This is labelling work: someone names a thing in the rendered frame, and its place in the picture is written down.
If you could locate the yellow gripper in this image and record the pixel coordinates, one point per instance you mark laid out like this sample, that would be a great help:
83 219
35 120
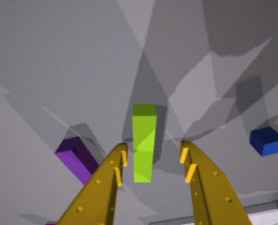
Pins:
213 198

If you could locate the purple rod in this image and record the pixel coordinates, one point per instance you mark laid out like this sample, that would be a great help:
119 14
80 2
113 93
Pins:
75 155

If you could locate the lime green rod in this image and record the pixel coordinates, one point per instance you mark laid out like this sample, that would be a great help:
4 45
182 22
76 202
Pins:
144 121

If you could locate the small blue cube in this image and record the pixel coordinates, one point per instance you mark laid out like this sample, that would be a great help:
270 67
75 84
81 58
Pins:
265 141

